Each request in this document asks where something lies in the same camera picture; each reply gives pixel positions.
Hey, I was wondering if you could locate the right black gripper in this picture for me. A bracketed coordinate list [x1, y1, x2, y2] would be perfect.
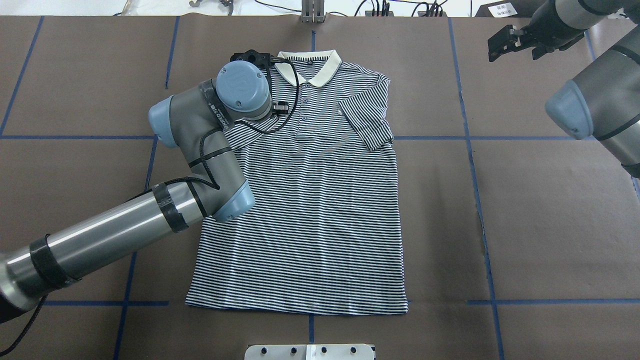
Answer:
[487, 23, 551, 63]

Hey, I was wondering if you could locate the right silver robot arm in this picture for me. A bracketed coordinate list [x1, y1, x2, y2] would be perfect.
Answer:
[487, 0, 640, 178]

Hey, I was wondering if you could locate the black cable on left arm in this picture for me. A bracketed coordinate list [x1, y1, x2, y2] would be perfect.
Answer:
[187, 59, 301, 221]

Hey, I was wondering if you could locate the brown paper table cover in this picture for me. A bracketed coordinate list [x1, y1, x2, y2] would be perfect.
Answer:
[1, 14, 639, 360]

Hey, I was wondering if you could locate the blue white striped polo shirt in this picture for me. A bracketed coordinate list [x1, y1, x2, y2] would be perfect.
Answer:
[185, 50, 409, 316]

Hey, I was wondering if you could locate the aluminium frame post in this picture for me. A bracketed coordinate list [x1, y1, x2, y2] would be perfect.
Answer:
[300, 0, 327, 24]

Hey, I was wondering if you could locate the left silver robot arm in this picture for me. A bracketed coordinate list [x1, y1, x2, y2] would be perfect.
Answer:
[0, 55, 284, 322]

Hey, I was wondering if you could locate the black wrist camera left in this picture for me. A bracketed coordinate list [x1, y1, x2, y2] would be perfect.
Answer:
[230, 49, 289, 69]

